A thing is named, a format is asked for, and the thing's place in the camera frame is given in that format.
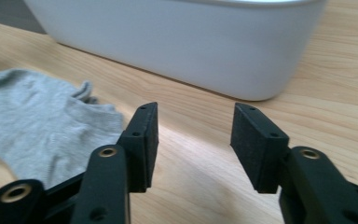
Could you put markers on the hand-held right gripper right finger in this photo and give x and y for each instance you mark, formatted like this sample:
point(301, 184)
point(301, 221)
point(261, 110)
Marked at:
point(254, 149)

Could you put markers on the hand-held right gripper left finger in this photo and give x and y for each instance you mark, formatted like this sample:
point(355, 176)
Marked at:
point(140, 149)

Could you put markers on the white divided storage box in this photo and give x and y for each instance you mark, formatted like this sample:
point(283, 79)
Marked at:
point(183, 40)

